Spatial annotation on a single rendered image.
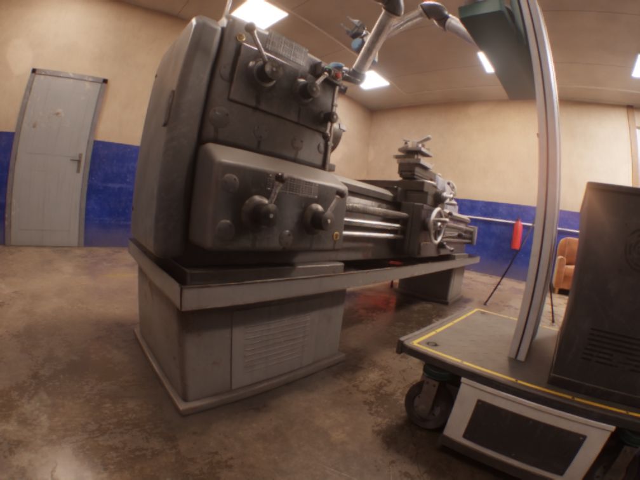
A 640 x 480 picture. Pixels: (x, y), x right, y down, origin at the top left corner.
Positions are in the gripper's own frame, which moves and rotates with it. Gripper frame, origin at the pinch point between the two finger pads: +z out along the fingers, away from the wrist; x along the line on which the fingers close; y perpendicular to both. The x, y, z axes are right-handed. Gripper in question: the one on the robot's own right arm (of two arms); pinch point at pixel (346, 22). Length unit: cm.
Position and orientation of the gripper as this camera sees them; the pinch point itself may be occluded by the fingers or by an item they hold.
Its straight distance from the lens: 207.1
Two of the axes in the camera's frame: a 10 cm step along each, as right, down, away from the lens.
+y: 3.8, 8.4, -3.9
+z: -6.9, -0.2, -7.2
